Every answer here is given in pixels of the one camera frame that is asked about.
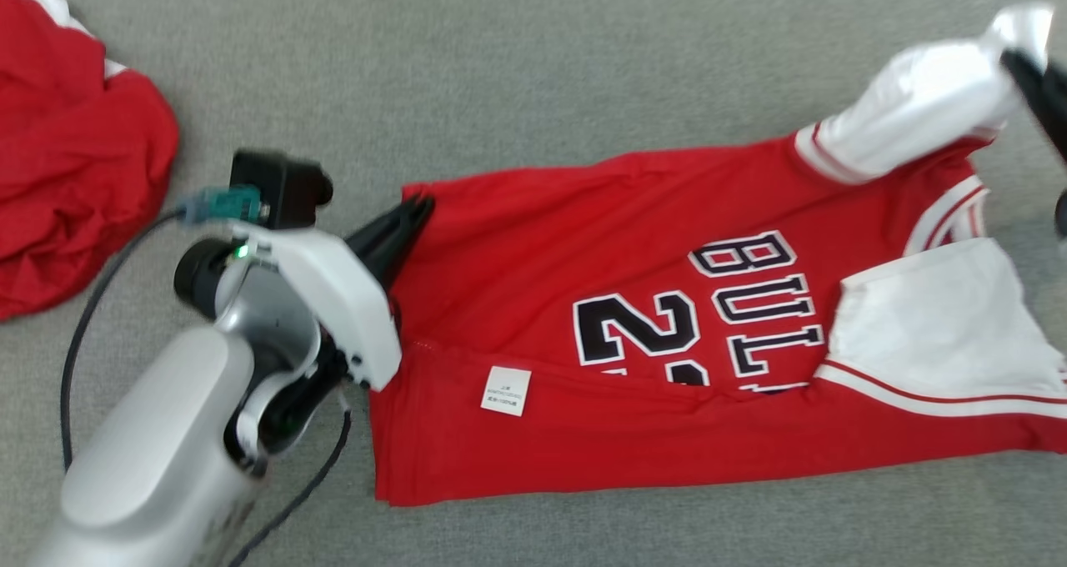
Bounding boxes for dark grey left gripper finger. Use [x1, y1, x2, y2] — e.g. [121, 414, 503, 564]
[365, 213, 432, 289]
[345, 194, 436, 261]

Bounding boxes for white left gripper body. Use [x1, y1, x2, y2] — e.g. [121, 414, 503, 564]
[173, 219, 404, 394]

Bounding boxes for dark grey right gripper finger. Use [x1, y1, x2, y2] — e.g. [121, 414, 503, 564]
[999, 48, 1067, 169]

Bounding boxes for red Bulls basketball jersey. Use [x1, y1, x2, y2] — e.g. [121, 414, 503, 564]
[368, 2, 1067, 509]

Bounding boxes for teal cable connector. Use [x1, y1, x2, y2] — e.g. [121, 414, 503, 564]
[176, 184, 268, 227]

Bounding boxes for red Bulls basketball shorts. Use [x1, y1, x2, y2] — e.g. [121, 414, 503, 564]
[0, 0, 181, 323]

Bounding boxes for black camera cable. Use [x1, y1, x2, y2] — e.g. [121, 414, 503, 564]
[59, 207, 186, 474]

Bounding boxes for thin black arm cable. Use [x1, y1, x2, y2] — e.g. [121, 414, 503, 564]
[227, 390, 353, 567]

